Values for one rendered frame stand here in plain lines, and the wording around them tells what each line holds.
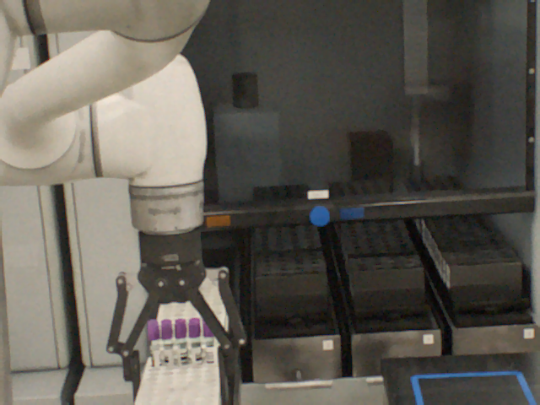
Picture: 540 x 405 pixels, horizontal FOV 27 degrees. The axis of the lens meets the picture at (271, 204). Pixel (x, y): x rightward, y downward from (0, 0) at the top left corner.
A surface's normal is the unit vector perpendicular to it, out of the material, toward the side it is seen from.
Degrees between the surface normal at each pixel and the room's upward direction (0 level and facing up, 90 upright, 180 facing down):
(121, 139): 87
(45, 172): 144
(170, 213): 85
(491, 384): 0
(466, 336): 90
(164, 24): 153
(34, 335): 90
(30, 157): 111
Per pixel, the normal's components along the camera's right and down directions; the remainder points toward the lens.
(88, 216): 0.02, 0.27
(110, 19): 0.25, 0.96
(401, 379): -0.05, -0.96
